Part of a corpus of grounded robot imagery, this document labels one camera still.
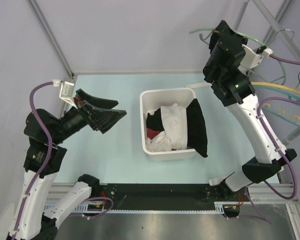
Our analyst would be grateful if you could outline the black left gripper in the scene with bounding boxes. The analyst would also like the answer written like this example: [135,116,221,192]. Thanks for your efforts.
[51,87,127,143]

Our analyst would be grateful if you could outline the pale green plastic hanger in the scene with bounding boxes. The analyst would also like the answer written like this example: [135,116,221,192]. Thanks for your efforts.
[189,27,287,86]

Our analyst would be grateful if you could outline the red tank top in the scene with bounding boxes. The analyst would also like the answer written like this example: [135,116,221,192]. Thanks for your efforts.
[146,128,177,152]

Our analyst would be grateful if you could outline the white tank top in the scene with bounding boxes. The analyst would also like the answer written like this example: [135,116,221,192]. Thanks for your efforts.
[146,103,188,151]

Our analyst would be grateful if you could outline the yellow plastic hanger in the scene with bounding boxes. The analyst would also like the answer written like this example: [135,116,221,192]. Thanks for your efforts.
[249,81,300,121]

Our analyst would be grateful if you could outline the teal plastic hanger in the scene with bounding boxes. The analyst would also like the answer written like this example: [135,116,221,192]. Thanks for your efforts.
[257,76,300,119]

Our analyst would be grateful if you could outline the black tank top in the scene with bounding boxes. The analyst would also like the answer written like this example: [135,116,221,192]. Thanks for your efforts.
[146,98,209,159]

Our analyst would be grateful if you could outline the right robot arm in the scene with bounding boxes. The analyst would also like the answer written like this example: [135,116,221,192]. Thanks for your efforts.
[202,20,297,201]

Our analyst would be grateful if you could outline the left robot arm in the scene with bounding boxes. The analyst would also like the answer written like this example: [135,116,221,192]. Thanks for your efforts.
[6,89,127,240]

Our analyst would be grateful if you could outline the white plastic basket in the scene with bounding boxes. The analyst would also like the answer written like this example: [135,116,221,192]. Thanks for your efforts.
[139,87,197,161]

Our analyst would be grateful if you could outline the metal clothes rack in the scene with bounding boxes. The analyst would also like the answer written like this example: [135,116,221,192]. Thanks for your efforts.
[184,0,300,186]

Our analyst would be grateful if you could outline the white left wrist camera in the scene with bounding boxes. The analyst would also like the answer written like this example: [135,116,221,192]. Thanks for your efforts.
[52,79,78,109]

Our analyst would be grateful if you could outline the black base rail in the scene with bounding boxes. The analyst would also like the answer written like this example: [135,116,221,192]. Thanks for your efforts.
[99,183,243,209]

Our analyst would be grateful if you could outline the white cable duct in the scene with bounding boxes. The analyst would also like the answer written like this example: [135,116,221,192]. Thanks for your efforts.
[43,201,241,215]

